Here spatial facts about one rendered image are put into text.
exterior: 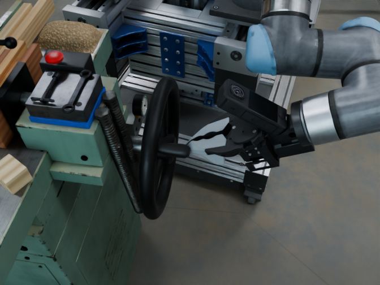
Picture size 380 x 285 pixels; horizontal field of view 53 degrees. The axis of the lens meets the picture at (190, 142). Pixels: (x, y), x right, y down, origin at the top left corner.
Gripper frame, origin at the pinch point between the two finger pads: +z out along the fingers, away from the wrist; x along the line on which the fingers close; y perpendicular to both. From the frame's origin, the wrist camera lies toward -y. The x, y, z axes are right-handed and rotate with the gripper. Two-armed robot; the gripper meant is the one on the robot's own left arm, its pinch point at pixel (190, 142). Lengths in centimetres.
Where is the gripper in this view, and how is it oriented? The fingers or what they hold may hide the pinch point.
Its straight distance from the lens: 66.9
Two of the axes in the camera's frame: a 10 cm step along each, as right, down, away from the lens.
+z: -8.5, 2.2, 4.8
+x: 1.5, -7.8, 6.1
